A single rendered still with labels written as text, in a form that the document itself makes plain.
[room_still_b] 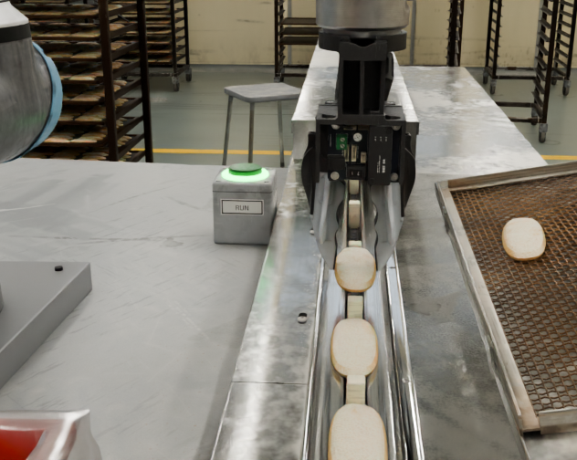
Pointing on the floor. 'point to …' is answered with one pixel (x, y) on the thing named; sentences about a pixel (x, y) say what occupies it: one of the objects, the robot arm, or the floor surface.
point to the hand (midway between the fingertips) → (355, 253)
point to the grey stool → (280, 91)
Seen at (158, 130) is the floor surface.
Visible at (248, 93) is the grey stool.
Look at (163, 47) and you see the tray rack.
